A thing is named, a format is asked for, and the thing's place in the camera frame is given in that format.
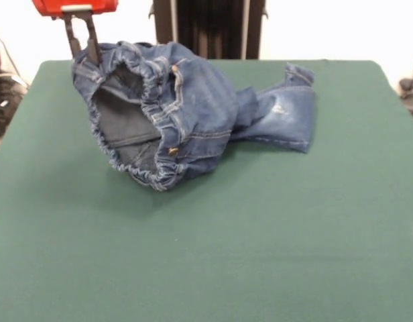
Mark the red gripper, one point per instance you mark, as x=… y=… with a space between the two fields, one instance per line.
x=75 y=2

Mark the blue denim jeans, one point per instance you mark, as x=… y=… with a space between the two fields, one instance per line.
x=199 y=110

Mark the black equipment pile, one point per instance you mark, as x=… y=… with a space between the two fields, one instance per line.
x=5 y=100

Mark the dark green table cloth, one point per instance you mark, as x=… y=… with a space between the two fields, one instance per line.
x=92 y=234

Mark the black floor device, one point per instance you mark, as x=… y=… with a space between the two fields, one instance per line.
x=407 y=84

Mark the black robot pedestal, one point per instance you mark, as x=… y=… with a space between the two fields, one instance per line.
x=210 y=20

